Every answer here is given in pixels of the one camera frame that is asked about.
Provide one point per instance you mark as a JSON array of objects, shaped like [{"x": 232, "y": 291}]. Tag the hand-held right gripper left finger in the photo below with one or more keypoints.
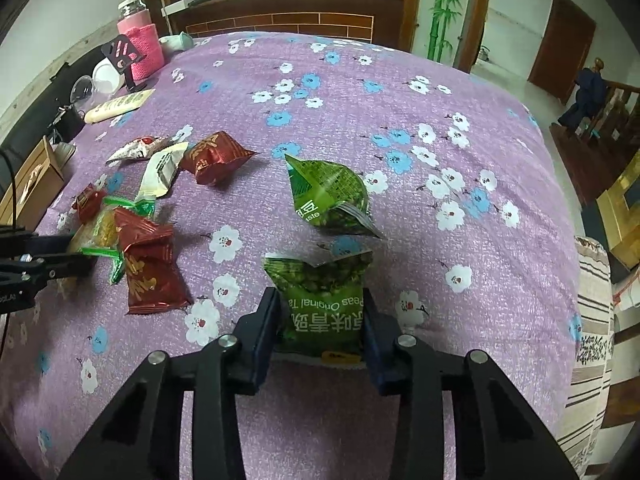
[{"x": 268, "y": 321}]

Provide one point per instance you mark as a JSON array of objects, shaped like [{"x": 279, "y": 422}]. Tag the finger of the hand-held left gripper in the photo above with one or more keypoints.
[
  {"x": 45, "y": 242},
  {"x": 60, "y": 267}
]

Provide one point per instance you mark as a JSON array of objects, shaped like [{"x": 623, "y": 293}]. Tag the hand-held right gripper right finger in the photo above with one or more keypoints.
[{"x": 370, "y": 331}]

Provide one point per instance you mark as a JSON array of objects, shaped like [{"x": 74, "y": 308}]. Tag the green pea snack packet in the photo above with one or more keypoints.
[
  {"x": 320, "y": 310},
  {"x": 327, "y": 195}
]

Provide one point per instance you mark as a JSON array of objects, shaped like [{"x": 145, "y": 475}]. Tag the brown cardboard tray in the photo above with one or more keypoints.
[{"x": 30, "y": 185}]

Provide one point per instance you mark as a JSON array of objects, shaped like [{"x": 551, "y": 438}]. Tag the small red snack packet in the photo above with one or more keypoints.
[{"x": 90, "y": 202}]

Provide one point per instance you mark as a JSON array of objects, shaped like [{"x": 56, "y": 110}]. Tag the dark red snack packet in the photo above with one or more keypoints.
[
  {"x": 150, "y": 270},
  {"x": 215, "y": 157}
]

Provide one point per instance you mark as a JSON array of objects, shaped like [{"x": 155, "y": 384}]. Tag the white red printed snack packet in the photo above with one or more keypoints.
[{"x": 137, "y": 149}]

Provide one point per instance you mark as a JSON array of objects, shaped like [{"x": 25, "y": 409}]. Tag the black sofa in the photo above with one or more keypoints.
[{"x": 45, "y": 95}]

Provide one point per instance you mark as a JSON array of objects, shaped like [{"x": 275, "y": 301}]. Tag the clear plastic cup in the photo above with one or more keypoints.
[{"x": 81, "y": 91}]

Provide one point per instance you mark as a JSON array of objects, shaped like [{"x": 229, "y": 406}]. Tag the cream tube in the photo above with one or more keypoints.
[{"x": 120, "y": 105}]

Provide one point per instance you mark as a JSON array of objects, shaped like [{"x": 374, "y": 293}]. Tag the white cup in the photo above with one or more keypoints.
[{"x": 106, "y": 77}]

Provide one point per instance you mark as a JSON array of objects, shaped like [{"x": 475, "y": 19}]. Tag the black phone stand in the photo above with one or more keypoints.
[{"x": 120, "y": 55}]

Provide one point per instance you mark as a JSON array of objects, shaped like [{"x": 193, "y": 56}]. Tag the purple floral cloth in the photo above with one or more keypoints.
[{"x": 350, "y": 110}]

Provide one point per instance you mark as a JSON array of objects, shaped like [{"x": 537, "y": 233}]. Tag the striped beige cloth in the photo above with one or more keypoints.
[{"x": 592, "y": 340}]

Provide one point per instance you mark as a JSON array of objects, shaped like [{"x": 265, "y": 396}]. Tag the pink knitted sleeve jar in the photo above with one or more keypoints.
[{"x": 145, "y": 42}]

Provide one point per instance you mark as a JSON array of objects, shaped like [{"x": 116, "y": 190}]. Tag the light green cloth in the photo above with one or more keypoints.
[{"x": 176, "y": 42}]

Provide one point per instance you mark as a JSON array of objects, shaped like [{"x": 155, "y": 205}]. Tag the wooden stair railing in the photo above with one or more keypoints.
[{"x": 605, "y": 140}]

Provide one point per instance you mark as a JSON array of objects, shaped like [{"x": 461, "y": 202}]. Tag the wooden cabinet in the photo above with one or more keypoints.
[{"x": 280, "y": 10}]

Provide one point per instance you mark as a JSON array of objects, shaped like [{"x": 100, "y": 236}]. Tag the dark blue cloth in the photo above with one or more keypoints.
[{"x": 585, "y": 92}]

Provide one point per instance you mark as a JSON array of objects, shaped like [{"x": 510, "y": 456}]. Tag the brown wooden door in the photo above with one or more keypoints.
[{"x": 562, "y": 55}]

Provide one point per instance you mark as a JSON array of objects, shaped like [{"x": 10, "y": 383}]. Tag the gold picture frame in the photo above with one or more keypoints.
[{"x": 622, "y": 210}]

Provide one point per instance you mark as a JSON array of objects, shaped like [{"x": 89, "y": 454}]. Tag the green bamboo wall decal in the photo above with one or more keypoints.
[{"x": 444, "y": 5}]

